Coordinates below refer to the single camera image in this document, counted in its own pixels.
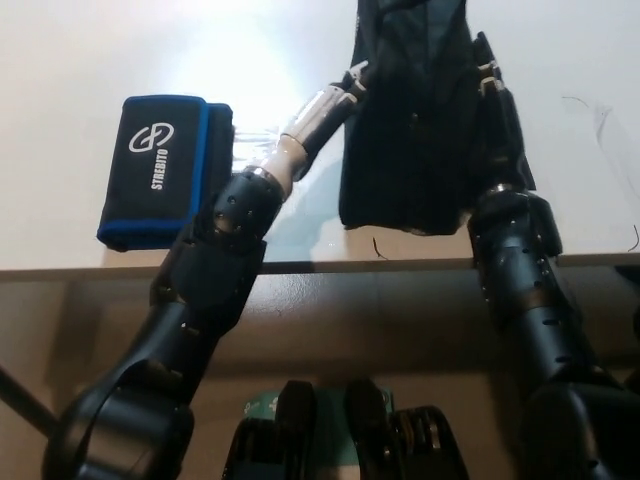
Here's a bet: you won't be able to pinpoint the dark garment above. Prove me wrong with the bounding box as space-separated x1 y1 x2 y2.
338 0 539 237

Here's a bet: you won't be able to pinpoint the clear plastic sheet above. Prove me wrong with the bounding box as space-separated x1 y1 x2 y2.
228 124 352 257

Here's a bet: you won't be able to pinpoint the black notebook pouch blue trim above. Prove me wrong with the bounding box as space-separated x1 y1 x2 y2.
94 94 237 253

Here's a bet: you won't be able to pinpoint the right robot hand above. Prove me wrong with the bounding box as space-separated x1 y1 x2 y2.
471 30 533 197

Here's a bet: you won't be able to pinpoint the black diagonal table strut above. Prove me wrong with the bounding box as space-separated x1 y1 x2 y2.
0 363 60 435

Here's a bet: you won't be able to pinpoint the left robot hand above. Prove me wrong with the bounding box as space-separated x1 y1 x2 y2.
277 59 375 175

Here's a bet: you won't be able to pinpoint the black robot torso teal tops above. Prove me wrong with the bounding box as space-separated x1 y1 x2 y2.
224 377 471 480

